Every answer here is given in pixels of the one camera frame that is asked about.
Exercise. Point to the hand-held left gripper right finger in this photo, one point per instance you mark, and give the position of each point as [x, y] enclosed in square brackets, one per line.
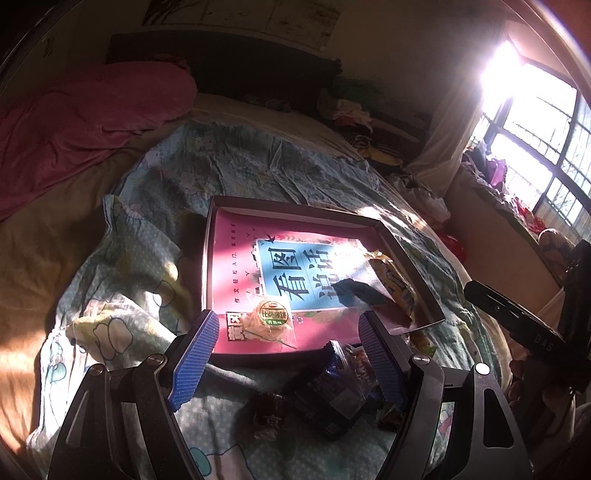
[378, 360]

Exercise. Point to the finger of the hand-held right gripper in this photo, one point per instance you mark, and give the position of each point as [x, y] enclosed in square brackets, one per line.
[512, 314]

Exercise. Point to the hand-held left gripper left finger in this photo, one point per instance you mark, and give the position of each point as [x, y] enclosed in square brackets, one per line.
[196, 360]

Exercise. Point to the dark blue snack packet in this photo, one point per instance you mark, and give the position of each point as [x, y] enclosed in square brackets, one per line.
[323, 397]

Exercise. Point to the pink cardboard box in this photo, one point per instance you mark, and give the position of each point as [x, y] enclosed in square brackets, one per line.
[231, 258]

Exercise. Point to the person's right hand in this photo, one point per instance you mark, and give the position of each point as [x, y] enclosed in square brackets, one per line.
[540, 378]

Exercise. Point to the orange and green snack packet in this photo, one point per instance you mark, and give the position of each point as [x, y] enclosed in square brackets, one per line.
[422, 345]

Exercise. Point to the orange floral pillow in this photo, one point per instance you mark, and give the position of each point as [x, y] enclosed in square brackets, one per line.
[556, 242]

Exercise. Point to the yellow snack packet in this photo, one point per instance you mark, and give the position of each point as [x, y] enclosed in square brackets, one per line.
[392, 281]

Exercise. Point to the beige window bench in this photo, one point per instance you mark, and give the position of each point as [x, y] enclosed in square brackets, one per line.
[498, 235]

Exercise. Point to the round cookie clear packet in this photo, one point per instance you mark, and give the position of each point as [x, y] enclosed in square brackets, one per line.
[270, 318]

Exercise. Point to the small brown candy packet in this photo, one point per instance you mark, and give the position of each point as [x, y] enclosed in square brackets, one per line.
[268, 410]

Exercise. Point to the red cloth item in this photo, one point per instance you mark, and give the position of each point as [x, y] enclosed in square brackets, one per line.
[455, 247]

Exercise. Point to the cartoon printed quilt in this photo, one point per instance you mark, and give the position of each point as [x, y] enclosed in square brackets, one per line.
[138, 258]

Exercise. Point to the white crumpled clothes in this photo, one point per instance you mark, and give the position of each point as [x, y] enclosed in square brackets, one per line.
[427, 198]

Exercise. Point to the clothes on window bench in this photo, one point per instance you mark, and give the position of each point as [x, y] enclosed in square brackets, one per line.
[494, 170]

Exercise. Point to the barred window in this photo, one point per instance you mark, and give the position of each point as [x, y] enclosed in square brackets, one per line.
[554, 138]

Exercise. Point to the beige curtain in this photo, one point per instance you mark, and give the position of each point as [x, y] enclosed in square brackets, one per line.
[448, 143]

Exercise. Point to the tan bed sheet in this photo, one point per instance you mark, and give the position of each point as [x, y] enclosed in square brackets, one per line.
[46, 244]

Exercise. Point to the pile of clothes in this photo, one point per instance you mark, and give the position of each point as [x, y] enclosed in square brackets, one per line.
[364, 115]

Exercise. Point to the pink blanket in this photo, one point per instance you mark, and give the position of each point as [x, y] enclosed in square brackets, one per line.
[78, 124]

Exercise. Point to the dark headboard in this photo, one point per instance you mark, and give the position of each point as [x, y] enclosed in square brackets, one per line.
[240, 69]

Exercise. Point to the wall poster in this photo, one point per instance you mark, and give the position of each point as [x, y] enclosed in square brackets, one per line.
[240, 18]

